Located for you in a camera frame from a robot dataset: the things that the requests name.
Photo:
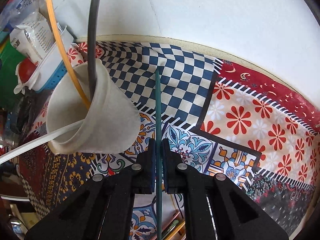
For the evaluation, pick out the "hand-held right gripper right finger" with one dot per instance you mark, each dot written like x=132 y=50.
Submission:
x=165 y=160

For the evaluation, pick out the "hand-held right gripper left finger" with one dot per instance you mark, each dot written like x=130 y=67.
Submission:
x=152 y=160

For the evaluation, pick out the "teal chopstick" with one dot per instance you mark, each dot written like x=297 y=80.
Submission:
x=158 y=105

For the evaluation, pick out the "white ribbed cup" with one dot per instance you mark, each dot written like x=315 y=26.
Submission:
x=110 y=120

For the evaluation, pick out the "pink chopstick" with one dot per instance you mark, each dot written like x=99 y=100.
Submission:
x=172 y=218

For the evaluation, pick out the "white chopstick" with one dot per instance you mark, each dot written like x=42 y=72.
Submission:
x=30 y=145

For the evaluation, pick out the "grey chopstick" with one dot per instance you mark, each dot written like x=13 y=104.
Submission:
x=93 y=30

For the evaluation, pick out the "patchwork printed cloth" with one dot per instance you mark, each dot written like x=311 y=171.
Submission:
x=237 y=117

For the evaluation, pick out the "white and blue basket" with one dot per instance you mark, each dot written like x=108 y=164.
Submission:
x=50 y=65

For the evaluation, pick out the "red tomato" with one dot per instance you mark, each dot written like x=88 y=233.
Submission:
x=25 y=71

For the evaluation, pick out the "green box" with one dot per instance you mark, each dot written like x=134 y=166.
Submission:
x=7 y=75

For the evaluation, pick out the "clear bag of packets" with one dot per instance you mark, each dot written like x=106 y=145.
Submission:
x=30 y=30

